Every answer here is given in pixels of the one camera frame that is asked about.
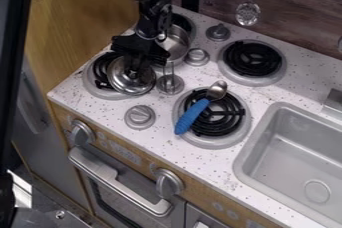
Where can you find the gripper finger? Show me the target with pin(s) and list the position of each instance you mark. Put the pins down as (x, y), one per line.
(145, 66)
(130, 65)

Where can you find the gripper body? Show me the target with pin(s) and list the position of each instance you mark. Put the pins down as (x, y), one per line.
(140, 48)

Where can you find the silver lid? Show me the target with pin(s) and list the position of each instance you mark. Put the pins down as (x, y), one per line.
(129, 83)

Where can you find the toy stove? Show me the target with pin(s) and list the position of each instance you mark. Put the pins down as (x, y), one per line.
(140, 117)

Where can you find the silver pot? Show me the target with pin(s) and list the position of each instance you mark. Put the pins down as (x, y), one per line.
(177, 43)

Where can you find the silver strainer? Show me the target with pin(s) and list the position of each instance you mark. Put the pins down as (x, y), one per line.
(247, 13)

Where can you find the toy sink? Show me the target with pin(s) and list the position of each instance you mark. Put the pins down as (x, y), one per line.
(294, 162)

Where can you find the tap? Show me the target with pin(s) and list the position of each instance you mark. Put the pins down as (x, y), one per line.
(334, 102)

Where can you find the black metal post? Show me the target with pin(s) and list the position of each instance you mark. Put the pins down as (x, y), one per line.
(12, 65)

